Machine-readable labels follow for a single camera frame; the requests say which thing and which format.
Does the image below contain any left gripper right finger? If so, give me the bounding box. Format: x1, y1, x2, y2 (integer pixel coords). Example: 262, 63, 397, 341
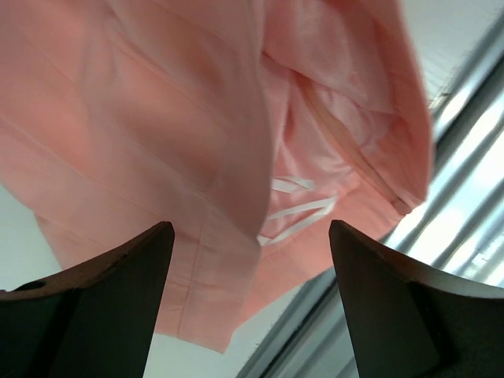
328, 220, 503, 377

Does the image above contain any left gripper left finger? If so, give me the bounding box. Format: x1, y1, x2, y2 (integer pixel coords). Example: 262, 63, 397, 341
1, 222, 175, 377

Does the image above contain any salmon pink skirt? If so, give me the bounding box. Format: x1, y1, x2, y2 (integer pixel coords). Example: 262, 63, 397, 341
1, 1, 433, 352

